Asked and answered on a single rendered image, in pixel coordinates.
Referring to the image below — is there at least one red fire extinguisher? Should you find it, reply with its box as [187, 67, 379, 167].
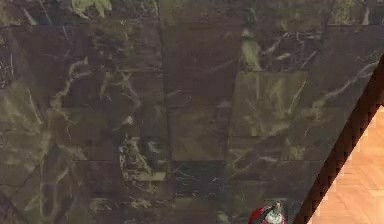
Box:
[248, 200, 288, 224]

